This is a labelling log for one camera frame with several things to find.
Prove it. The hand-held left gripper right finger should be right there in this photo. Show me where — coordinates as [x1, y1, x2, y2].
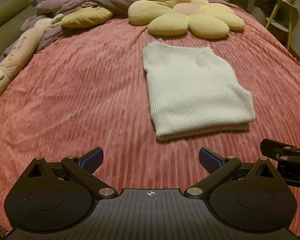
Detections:
[184, 147, 276, 198]

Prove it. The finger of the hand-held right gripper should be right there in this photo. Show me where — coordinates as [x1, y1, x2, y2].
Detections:
[260, 138, 300, 161]

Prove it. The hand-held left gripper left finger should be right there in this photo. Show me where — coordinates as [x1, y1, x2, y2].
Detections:
[26, 147, 118, 198]

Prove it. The white knitted sweater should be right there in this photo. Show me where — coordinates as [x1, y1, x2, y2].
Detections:
[141, 41, 256, 141]

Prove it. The pink ribbed blanket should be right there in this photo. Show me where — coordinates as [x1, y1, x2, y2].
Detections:
[0, 0, 300, 233]

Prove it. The long cream plush toy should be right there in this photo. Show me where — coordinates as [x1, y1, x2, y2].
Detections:
[0, 14, 65, 97]

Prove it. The yellow side table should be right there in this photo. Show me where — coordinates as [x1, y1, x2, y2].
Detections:
[265, 0, 300, 52]

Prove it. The dark cloth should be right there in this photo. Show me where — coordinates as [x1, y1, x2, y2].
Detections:
[254, 0, 278, 18]

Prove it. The yellow oval pillow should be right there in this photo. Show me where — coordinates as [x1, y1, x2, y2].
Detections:
[61, 5, 114, 29]

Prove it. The yellow flower-shaped pillow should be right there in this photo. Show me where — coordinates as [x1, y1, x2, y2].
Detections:
[128, 0, 246, 40]

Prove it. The purple duvet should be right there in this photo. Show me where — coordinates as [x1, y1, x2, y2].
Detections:
[20, 0, 211, 53]

